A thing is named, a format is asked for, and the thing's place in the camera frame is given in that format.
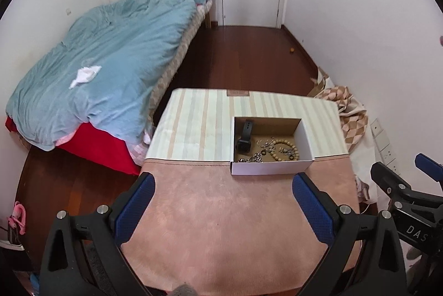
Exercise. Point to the red bed sheet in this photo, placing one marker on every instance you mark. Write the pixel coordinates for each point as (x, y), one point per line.
(101, 148)

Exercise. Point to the white cardboard box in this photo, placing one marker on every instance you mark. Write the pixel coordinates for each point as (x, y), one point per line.
(268, 135)

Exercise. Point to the small silver earring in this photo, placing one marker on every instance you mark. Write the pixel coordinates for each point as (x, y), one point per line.
(284, 150)

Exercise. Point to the pink slipper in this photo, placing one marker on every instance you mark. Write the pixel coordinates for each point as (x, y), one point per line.
(17, 219)

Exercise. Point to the white crumpled tissue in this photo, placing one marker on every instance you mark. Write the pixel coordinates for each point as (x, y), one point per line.
(85, 75)

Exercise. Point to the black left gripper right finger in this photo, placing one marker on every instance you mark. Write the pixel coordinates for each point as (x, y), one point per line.
(337, 229)

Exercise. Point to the bed with patterned mattress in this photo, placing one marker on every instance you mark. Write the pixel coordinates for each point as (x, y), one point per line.
(95, 93)

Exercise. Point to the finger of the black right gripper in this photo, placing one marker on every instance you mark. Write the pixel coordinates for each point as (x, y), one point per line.
(429, 167)

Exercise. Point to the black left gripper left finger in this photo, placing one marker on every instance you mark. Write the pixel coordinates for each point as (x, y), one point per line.
(116, 228)

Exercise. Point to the blue duvet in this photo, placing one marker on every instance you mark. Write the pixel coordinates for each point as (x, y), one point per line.
(103, 72)

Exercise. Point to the checkered beige blanket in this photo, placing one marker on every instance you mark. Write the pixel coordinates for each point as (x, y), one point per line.
(353, 116)

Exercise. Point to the white wall socket strip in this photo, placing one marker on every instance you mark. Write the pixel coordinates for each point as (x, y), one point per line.
(383, 146)

